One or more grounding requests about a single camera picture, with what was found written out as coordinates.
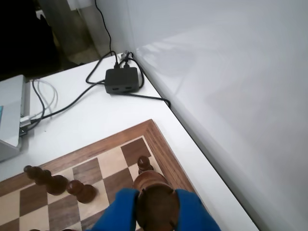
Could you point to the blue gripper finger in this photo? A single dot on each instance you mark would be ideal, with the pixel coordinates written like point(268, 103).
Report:
point(118, 214)
point(195, 216)

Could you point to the wooden chessboard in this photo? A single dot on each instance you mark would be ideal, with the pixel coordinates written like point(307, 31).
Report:
point(113, 154)

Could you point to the silver usb plug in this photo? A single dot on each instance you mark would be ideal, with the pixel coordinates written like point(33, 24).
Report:
point(25, 119)

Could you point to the dark wooden rook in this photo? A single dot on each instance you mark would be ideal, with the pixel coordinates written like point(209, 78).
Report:
point(156, 204)

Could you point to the silver laptop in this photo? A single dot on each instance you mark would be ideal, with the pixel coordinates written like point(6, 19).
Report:
point(12, 96)

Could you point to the black usb hub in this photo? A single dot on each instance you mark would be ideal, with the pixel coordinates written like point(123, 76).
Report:
point(121, 79)

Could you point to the dark wooden pawn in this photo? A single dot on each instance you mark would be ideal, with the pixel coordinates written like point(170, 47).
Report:
point(143, 163)
point(84, 193)

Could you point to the dark wooden bishop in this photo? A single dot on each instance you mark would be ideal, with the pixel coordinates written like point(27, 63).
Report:
point(55, 185)

